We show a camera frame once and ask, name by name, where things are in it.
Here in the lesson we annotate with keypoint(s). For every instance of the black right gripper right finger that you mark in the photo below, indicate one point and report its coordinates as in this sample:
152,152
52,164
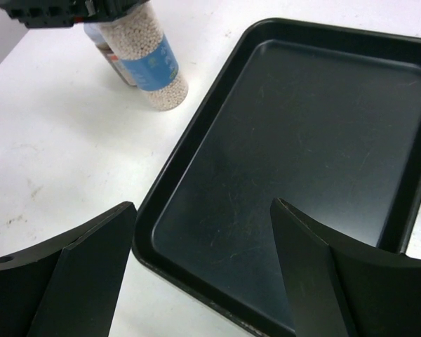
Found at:
339,286

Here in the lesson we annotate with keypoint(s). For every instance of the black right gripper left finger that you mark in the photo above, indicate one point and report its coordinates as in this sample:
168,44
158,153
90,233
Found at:
68,285

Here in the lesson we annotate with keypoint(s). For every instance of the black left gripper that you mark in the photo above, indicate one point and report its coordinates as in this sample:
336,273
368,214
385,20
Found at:
38,14

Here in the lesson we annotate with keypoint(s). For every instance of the dark sauce jar white lid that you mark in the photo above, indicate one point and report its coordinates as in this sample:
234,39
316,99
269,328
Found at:
95,36

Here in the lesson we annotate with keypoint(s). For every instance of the tall jar silver lid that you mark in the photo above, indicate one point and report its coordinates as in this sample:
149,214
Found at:
138,40

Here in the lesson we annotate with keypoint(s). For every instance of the black rectangular tray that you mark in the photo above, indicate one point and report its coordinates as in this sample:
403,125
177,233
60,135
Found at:
326,118

